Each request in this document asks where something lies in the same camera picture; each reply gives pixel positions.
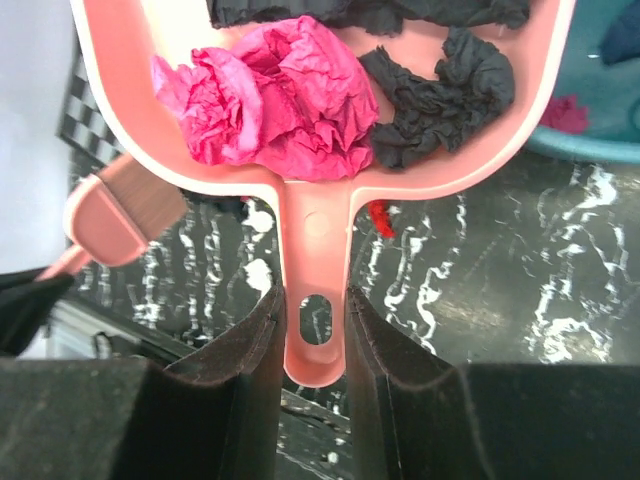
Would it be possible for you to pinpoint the pink hand brush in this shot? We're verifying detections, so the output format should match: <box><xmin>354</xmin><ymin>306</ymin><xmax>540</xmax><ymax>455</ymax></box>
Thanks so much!
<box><xmin>38</xmin><ymin>154</ymin><xmax>187</xmax><ymax>280</ymax></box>

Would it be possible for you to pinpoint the teal plastic bin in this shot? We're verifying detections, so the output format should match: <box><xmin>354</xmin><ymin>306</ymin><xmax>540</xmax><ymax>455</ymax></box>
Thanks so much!
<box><xmin>526</xmin><ymin>0</ymin><xmax>639</xmax><ymax>164</ymax></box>

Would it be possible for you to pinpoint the blue paper scrap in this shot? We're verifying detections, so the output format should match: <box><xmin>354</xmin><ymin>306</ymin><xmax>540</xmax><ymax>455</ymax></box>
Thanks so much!
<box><xmin>599</xmin><ymin>1</ymin><xmax>639</xmax><ymax>65</ymax></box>

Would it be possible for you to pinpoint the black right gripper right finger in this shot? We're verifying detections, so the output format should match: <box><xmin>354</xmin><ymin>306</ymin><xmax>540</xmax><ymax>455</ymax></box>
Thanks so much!
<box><xmin>347</xmin><ymin>287</ymin><xmax>639</xmax><ymax>479</ymax></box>

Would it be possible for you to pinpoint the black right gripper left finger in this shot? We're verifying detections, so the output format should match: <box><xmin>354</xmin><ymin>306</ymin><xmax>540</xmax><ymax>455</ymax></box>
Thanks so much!
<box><xmin>1</xmin><ymin>286</ymin><xmax>285</xmax><ymax>479</ymax></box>

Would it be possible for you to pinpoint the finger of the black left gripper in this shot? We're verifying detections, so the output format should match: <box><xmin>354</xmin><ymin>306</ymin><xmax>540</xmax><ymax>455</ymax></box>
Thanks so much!
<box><xmin>0</xmin><ymin>269</ymin><xmax>74</xmax><ymax>356</ymax></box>

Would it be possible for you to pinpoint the black paper scrap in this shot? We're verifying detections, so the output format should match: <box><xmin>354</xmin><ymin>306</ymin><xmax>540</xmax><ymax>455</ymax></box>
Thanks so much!
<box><xmin>206</xmin><ymin>0</ymin><xmax>531</xmax><ymax>36</ymax></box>

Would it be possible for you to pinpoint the small black paper ball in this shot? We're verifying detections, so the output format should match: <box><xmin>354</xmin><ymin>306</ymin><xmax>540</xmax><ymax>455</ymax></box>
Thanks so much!
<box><xmin>359</xmin><ymin>27</ymin><xmax>516</xmax><ymax>170</ymax></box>

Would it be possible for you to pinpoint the pink dustpan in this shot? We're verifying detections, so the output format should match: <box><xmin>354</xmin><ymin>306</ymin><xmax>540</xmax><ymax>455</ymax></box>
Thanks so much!
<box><xmin>71</xmin><ymin>1</ymin><xmax>574</xmax><ymax>388</ymax></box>

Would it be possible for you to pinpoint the magenta paper scrap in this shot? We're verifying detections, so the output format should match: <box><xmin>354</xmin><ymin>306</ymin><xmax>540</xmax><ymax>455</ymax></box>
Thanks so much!
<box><xmin>151</xmin><ymin>16</ymin><xmax>379</xmax><ymax>182</ymax></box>
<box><xmin>539</xmin><ymin>94</ymin><xmax>589</xmax><ymax>134</ymax></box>

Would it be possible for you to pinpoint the red paper scrap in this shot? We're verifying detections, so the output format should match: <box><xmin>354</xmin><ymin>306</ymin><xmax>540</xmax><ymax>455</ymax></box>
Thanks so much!
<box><xmin>367</xmin><ymin>200</ymin><xmax>395</xmax><ymax>238</ymax></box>

